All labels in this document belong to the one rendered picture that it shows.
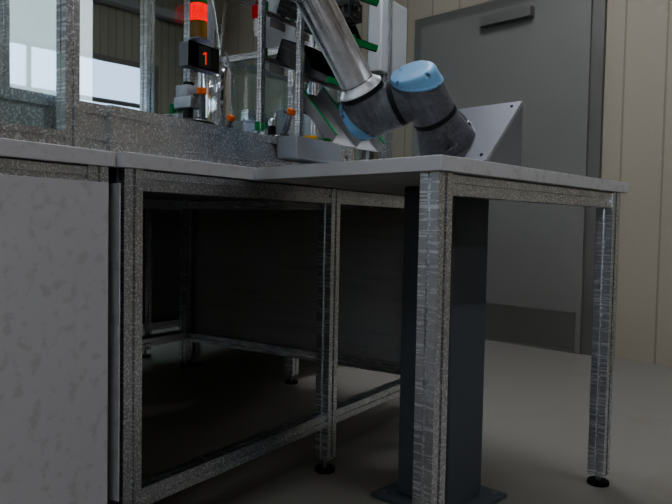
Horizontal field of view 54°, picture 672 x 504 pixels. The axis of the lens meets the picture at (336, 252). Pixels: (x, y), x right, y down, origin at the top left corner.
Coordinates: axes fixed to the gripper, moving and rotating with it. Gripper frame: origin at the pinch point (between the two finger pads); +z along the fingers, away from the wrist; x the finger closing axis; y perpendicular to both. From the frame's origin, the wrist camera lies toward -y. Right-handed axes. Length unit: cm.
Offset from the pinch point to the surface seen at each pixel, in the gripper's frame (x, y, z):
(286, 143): -24.0, 1.4, 29.3
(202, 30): -24.7, -29.5, -4.7
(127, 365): -78, 5, 79
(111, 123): -77, -2, 31
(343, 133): 27.1, -14.0, 19.4
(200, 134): -51, -3, 30
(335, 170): -47, 33, 39
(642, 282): 230, 51, 79
